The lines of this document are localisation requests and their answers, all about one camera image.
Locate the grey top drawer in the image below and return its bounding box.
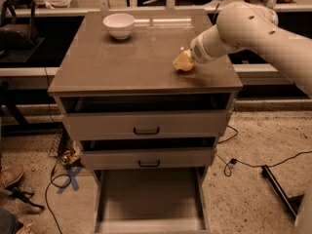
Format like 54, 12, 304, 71
62, 94, 231, 140

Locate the black drawer handle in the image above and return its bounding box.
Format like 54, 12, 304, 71
133, 127, 160, 136
137, 160, 161, 168

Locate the white ceramic bowl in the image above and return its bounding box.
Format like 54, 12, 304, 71
102, 14, 135, 40

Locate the blue jeans knee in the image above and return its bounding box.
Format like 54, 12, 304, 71
0, 208, 23, 234

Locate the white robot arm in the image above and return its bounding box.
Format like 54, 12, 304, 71
182, 2, 312, 234

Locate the grey bottom drawer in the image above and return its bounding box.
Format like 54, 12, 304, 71
93, 168, 210, 234

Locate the grey middle drawer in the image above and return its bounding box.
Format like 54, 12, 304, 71
82, 137, 216, 170

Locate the grey drawer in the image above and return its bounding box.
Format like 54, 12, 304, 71
62, 94, 231, 140
82, 137, 216, 170
93, 168, 210, 234

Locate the blue tape cross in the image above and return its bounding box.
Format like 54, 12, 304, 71
57, 167, 82, 194

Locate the dark bag on shelf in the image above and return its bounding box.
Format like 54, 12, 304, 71
0, 0, 44, 63

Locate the black power cable right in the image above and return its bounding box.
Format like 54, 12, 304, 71
215, 124, 312, 177

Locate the black top drawer handle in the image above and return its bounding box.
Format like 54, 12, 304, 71
133, 127, 160, 136

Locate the black middle drawer handle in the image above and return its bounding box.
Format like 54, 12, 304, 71
137, 160, 161, 168

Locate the black metal stand leg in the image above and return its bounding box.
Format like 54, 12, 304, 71
261, 165, 304, 220

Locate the grey drawer cabinet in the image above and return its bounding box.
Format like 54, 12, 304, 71
47, 9, 244, 234

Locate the black cable left floor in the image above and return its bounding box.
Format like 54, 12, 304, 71
44, 161, 72, 234

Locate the orange fruit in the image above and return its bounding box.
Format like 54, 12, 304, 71
180, 66, 194, 72

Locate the wire basket on floor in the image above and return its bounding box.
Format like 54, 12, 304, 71
49, 127, 80, 167

